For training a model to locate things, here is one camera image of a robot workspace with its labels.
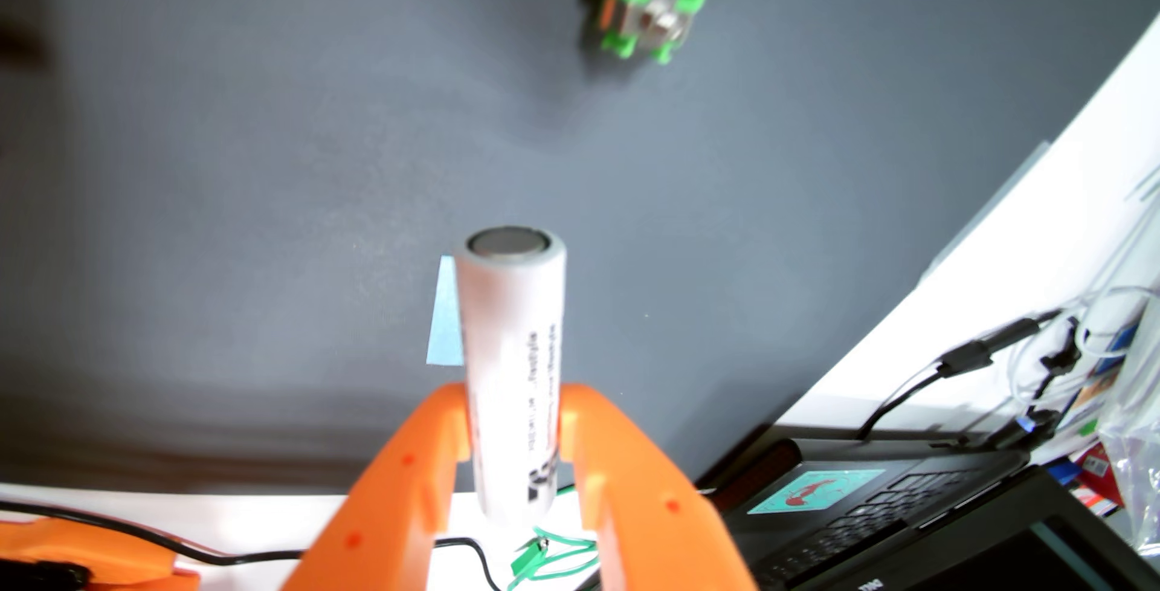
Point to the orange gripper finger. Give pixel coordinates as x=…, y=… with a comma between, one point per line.
x=390, y=509
x=652, y=509

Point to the white cylindrical battery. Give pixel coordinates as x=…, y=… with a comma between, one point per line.
x=507, y=346

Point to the orange robot base part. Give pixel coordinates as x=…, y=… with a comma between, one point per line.
x=91, y=555

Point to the light blue tape marker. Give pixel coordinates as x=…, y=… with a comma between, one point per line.
x=447, y=328

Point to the black Dell laptop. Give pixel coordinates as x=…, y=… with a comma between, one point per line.
x=861, y=518

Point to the dark grey mat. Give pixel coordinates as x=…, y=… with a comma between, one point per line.
x=226, y=210

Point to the red packet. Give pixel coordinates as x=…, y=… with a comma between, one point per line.
x=1095, y=473

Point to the clear plastic bag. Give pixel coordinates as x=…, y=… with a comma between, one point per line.
x=1142, y=428

